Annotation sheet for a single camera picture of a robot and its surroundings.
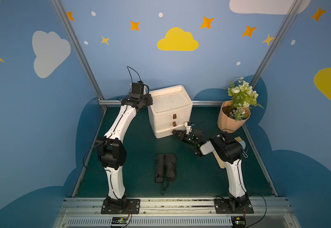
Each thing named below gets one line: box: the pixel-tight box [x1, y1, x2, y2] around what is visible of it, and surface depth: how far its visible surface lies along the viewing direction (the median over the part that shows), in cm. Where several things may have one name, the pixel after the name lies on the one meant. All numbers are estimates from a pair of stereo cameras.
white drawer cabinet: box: [147, 85, 193, 139], surface depth 96 cm
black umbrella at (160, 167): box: [154, 153, 166, 183], surface depth 88 cm
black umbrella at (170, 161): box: [160, 152, 177, 196], surface depth 85 cm
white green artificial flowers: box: [227, 76, 265, 122], surface depth 92 cm
